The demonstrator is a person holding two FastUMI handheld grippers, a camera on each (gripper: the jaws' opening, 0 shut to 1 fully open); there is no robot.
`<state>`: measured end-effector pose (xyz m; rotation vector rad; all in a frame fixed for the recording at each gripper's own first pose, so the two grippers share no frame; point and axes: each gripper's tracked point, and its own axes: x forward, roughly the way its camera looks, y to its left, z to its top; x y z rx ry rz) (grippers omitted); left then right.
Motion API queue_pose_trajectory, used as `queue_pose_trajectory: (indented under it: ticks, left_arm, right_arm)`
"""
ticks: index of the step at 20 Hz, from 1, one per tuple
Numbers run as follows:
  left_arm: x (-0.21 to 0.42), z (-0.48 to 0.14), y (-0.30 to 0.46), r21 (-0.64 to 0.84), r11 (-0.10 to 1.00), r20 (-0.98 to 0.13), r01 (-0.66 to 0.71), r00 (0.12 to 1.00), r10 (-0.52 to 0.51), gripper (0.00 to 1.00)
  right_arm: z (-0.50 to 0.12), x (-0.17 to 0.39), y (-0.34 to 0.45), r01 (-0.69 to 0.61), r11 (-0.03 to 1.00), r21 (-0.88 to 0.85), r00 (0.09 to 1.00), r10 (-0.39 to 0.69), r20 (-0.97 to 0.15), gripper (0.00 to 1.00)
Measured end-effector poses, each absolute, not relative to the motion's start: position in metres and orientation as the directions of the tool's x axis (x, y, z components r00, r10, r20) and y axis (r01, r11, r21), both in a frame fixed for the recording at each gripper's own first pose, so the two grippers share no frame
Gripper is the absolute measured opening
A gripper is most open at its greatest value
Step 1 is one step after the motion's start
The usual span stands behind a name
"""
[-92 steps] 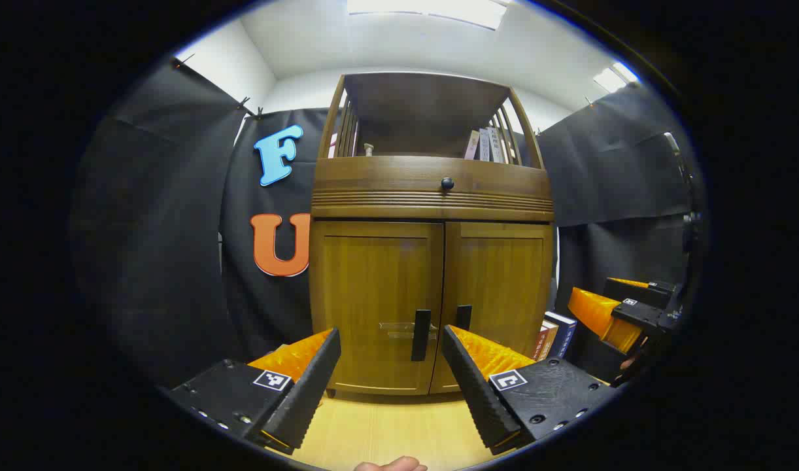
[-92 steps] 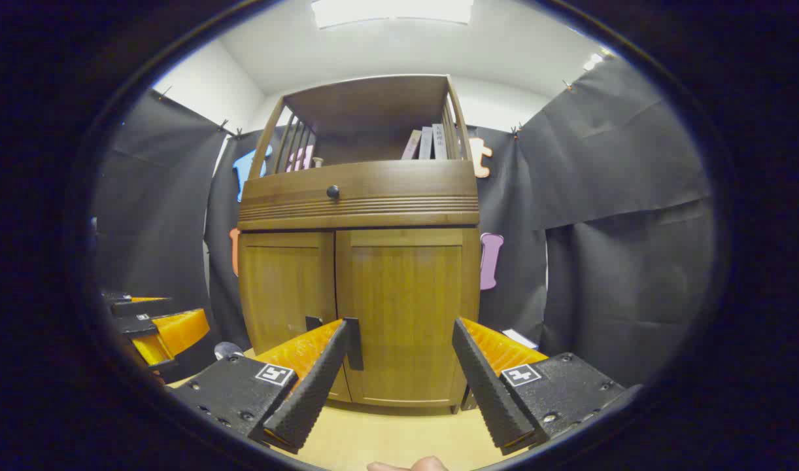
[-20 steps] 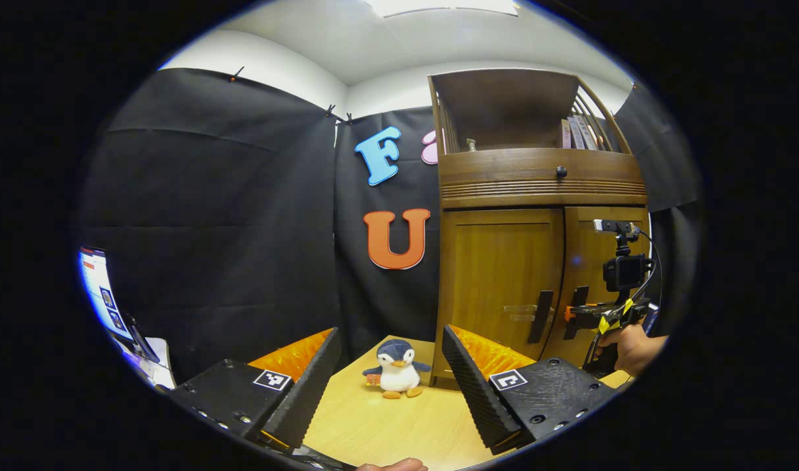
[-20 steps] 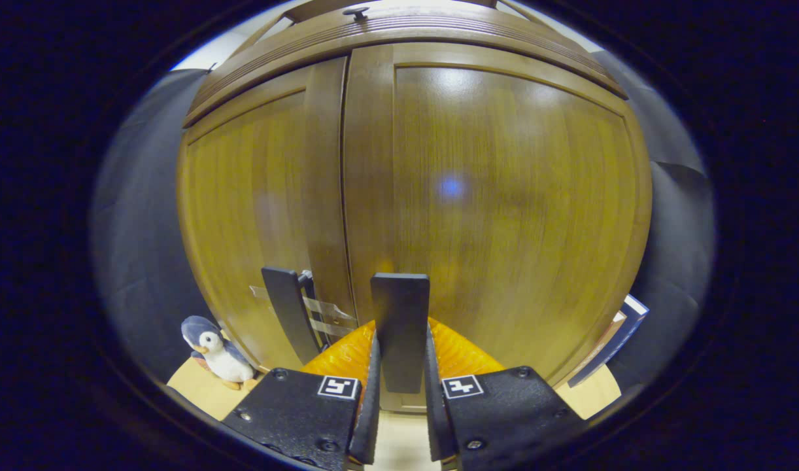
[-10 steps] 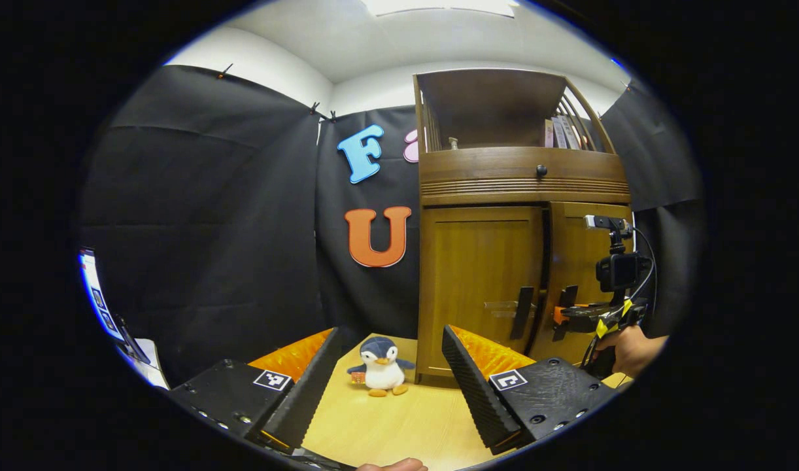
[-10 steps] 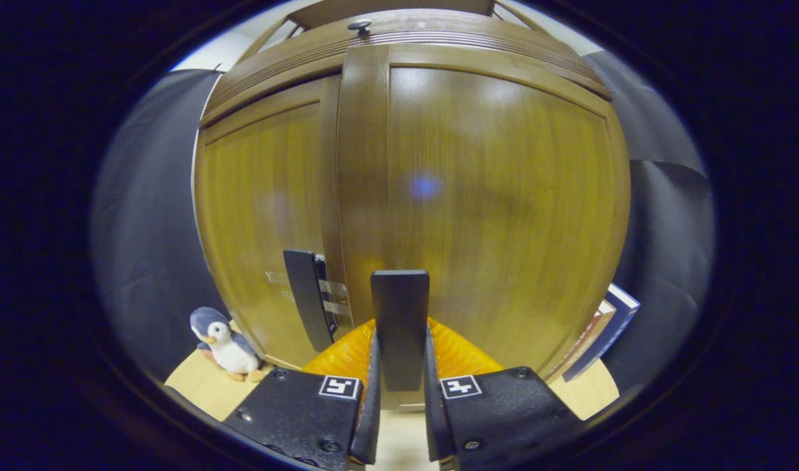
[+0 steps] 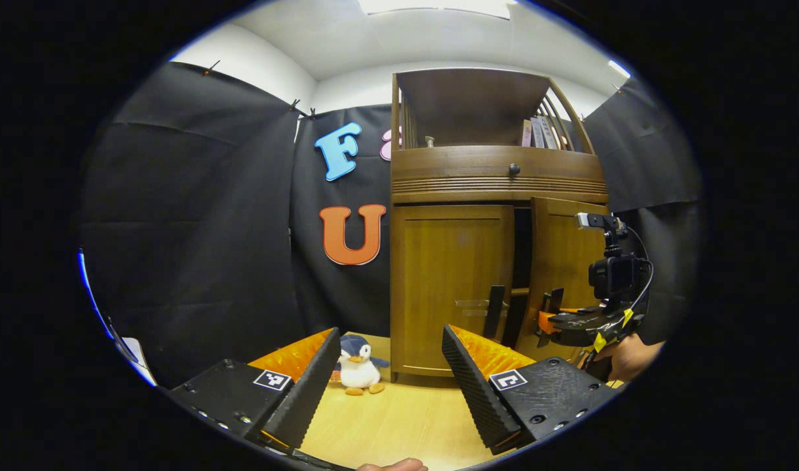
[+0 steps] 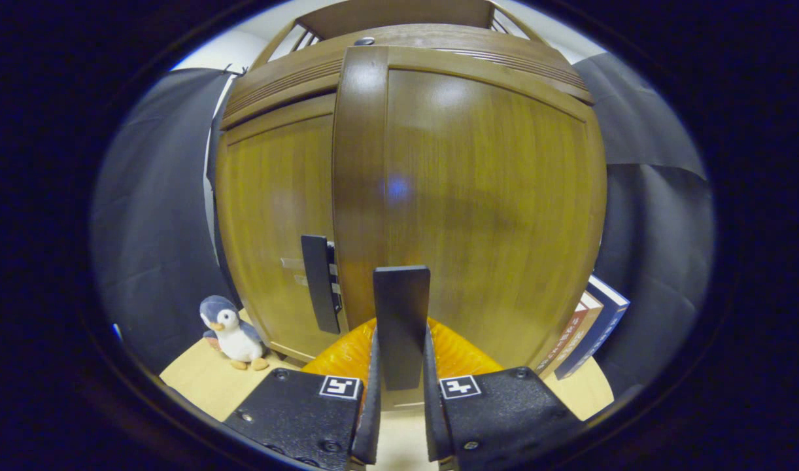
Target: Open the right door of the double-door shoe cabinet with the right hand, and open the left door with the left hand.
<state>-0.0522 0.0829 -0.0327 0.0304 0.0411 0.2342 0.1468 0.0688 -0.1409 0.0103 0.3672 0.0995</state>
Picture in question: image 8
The red book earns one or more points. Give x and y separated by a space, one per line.
560 343

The penguin plush toy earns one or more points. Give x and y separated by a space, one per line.
233 333

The wooden cabinet door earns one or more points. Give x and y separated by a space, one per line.
491 196
269 209

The wooden double-door shoe cabinet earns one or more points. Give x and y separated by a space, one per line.
399 12

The dark blue book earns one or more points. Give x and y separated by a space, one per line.
602 320

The black round drawer knob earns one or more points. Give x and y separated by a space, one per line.
365 41

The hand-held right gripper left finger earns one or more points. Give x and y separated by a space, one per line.
368 418

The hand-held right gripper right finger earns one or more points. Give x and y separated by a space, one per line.
432 418

